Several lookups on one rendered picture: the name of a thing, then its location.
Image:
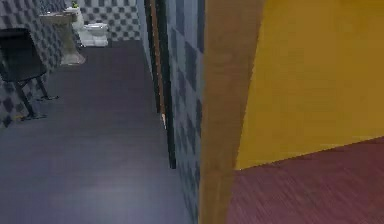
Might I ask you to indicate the small green plant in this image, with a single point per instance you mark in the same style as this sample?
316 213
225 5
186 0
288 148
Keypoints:
75 4

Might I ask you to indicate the white toilet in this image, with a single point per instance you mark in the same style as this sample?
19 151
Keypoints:
94 32

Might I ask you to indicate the beige pedestal sink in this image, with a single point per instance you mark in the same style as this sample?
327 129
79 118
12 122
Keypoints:
65 36

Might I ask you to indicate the brown wooden door frame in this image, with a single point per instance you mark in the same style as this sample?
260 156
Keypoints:
223 110

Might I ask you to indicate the black stand with legs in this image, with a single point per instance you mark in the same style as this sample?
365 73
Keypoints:
20 60

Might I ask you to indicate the brown wooden room door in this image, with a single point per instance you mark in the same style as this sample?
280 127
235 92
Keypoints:
161 66

